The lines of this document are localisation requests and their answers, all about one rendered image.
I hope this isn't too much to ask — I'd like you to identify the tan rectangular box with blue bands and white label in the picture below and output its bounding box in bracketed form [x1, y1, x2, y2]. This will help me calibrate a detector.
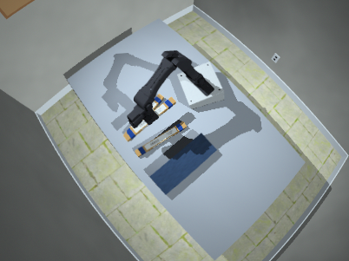
[135, 121, 187, 157]

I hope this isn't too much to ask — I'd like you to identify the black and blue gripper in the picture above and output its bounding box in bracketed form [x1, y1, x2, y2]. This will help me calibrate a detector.
[147, 110, 159, 125]

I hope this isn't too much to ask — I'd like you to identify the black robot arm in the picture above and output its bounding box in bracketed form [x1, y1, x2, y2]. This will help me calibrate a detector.
[127, 50, 214, 128]

